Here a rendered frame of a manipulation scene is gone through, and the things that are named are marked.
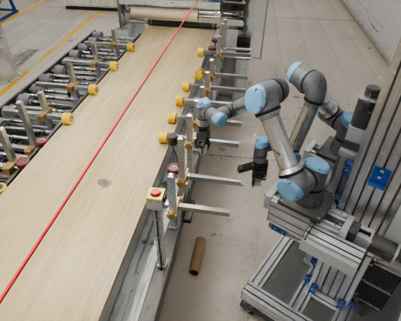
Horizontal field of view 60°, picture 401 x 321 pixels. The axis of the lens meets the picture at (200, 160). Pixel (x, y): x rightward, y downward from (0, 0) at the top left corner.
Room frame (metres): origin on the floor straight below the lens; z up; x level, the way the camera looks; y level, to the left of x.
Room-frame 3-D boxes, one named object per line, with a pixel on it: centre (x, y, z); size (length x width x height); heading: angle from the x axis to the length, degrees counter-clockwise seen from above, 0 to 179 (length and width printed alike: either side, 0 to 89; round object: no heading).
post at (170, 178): (1.33, 0.15, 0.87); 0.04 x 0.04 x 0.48; 81
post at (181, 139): (1.58, 0.11, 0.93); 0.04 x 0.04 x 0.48; 81
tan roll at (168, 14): (4.24, 0.24, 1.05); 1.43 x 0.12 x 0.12; 81
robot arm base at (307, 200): (1.24, -0.54, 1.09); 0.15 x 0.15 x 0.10
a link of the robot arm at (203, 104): (1.67, -0.02, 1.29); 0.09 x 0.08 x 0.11; 39
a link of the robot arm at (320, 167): (1.24, -0.53, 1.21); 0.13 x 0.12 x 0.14; 129
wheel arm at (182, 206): (1.36, 0.05, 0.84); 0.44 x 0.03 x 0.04; 81
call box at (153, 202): (1.07, 0.19, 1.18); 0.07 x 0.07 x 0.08; 81
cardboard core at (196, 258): (1.62, 0.01, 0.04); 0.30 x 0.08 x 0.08; 171
